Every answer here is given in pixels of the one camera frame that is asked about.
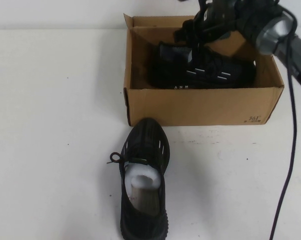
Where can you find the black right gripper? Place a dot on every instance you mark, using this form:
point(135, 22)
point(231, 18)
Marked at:
point(219, 13)

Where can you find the black knit sneaker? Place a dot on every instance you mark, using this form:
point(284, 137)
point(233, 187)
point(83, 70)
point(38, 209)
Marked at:
point(215, 75)
point(145, 135)

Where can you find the brown cardboard shoe box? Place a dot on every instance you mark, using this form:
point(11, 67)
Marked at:
point(190, 107)

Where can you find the white foam shoe stuffing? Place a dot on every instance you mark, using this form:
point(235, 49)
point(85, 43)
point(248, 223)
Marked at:
point(143, 175)

